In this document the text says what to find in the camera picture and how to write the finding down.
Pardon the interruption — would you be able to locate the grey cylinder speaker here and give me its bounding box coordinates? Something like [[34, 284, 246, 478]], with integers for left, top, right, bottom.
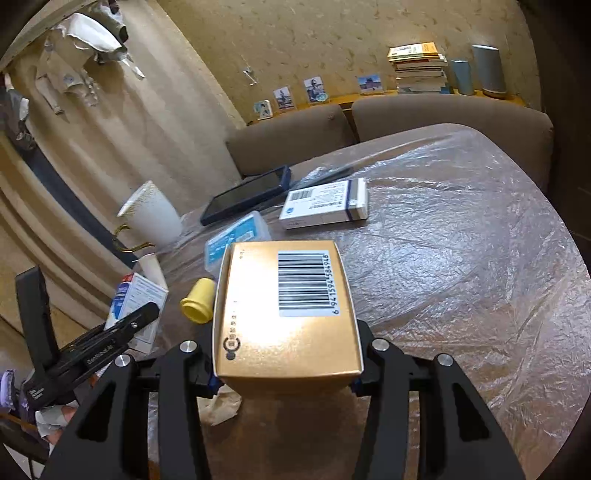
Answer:
[[471, 44, 507, 98]]

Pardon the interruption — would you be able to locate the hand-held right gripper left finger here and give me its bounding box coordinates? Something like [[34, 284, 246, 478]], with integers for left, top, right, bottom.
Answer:
[[41, 342, 220, 480]]

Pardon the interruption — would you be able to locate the hanging white bag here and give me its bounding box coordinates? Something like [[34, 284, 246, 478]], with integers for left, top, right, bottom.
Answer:
[[34, 11, 147, 114]]

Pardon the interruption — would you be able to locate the blue and white carton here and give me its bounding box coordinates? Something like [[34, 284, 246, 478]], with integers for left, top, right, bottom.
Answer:
[[104, 272, 169, 354]]

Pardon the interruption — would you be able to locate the crumpled tissue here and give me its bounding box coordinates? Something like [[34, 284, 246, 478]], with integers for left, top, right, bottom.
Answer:
[[198, 383, 243, 426]]

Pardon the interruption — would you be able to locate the white box with blue stripe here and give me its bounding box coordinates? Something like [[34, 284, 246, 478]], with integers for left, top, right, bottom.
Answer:
[[279, 178, 370, 230]]

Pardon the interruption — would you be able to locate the small yellow cap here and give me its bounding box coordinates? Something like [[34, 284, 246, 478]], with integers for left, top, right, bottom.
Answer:
[[180, 277, 216, 324]]

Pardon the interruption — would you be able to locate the small white paper cup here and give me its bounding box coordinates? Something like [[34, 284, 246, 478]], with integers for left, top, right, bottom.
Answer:
[[137, 253, 167, 291]]

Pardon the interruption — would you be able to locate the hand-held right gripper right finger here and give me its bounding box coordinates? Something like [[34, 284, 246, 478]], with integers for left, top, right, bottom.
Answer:
[[353, 322, 527, 480]]

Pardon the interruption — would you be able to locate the beige curtain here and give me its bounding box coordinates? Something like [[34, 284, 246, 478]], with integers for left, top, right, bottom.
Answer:
[[0, 28, 247, 333]]

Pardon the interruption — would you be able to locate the white cup with gold handle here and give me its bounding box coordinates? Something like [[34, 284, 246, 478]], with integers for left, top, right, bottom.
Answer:
[[113, 180, 184, 254]]

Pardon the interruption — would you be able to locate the purple cloth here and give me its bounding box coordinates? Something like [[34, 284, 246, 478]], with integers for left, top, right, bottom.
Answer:
[[0, 368, 29, 418]]

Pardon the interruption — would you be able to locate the beige sofa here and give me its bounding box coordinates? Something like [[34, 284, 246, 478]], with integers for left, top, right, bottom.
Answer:
[[247, 88, 525, 126]]

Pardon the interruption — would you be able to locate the blue cylinder cup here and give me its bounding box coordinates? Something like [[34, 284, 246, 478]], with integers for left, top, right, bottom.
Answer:
[[450, 58, 476, 97]]

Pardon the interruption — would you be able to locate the tablet in blue case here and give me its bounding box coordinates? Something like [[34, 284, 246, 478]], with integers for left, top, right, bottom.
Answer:
[[200, 165, 293, 227]]

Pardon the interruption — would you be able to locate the stack of books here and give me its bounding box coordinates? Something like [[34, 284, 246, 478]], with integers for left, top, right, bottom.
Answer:
[[387, 42, 451, 96]]

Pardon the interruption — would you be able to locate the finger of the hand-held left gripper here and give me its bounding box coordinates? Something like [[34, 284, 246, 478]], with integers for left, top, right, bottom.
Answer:
[[104, 302, 160, 345]]

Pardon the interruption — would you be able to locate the clear dental floss box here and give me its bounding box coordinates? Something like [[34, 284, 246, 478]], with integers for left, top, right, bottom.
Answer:
[[204, 211, 272, 280]]

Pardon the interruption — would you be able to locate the gold cardboard box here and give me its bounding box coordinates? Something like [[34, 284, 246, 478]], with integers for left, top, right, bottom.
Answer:
[[212, 240, 363, 398]]

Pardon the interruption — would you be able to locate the dark hanging cloth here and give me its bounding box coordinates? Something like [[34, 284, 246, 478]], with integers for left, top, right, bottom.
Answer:
[[0, 74, 38, 151]]

